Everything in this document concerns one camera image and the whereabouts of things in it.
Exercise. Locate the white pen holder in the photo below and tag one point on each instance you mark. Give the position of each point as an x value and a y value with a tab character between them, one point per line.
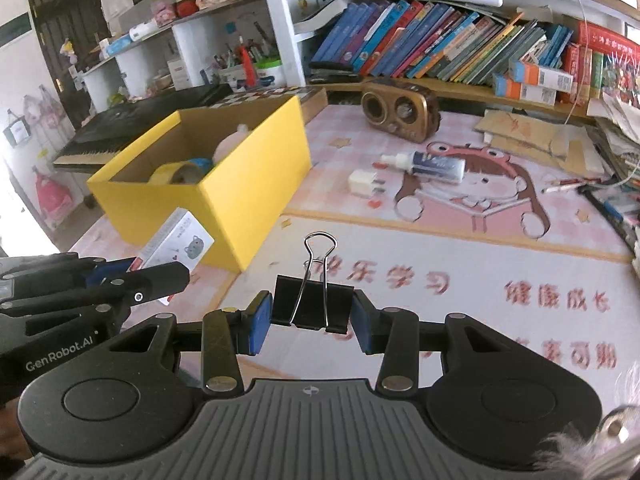
232	76

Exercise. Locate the dark wooden door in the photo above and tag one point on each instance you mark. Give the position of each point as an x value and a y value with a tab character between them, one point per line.
65	25

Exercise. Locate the white bookshelf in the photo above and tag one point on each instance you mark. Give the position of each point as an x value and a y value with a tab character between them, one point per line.
282	25

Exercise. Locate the bunch of pens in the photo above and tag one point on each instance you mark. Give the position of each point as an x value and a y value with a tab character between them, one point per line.
225	55

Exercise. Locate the small blue object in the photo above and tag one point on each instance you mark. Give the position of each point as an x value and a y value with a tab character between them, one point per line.
202	162

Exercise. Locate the black electronic keyboard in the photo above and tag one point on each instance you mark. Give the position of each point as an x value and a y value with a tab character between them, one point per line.
125	120

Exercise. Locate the yellow cardboard box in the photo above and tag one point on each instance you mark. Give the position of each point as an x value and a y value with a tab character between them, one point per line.
240	200

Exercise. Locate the cardboard sheet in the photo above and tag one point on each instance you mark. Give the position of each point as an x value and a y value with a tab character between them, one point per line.
530	135

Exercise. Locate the pink plush toy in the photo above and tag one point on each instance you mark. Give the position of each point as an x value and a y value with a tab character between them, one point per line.
227	147

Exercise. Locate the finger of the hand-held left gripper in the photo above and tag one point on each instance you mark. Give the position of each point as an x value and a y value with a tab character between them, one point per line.
107	271
160	280

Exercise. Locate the pink tissue pack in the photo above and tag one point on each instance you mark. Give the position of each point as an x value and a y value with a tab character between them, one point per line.
163	15

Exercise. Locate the wooden chessboard box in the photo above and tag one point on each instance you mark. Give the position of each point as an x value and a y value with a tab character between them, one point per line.
312	102

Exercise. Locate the long row of leaning books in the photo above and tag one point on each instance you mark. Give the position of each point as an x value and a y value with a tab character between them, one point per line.
425	35

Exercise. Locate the red white pen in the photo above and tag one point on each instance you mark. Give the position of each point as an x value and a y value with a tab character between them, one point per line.
565	186

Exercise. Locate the black binder clip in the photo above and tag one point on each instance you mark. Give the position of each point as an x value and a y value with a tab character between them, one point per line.
287	305

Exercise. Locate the curved white open book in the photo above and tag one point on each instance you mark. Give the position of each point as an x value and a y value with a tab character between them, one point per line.
320	15

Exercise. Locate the small hanging picture frame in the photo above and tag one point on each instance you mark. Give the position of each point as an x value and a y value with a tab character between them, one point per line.
17	130

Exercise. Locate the white blue cream tube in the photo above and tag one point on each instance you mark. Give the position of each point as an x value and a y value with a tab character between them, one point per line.
435	165

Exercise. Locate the white charger plug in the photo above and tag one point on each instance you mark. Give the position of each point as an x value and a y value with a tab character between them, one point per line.
362	182

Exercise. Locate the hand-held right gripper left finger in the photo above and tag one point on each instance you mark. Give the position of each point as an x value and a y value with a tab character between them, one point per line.
261	325

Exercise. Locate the pink printed desk mat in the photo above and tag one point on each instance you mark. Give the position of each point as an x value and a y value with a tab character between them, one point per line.
450	240

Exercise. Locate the blue tissue pack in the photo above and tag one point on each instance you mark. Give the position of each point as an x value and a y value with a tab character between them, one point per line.
115	46

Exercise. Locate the green lid white canister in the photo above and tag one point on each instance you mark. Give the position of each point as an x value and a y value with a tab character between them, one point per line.
270	72

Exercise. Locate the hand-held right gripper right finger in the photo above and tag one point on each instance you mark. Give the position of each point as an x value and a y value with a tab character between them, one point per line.
362	325

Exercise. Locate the yellow tape roll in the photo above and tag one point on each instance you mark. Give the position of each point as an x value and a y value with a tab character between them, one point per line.
167	172

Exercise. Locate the white box with red label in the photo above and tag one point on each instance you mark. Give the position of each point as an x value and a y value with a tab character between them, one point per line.
178	74

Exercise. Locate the small white printed box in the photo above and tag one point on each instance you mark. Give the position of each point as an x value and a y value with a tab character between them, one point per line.
175	245

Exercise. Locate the pink dress wall decoration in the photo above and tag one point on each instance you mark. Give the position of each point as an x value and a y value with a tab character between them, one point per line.
52	197

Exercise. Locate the brown retro radio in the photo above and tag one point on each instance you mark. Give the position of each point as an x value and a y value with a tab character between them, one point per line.
400	110

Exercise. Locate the red white round figurine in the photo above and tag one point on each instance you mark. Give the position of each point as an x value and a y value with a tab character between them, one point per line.
186	7

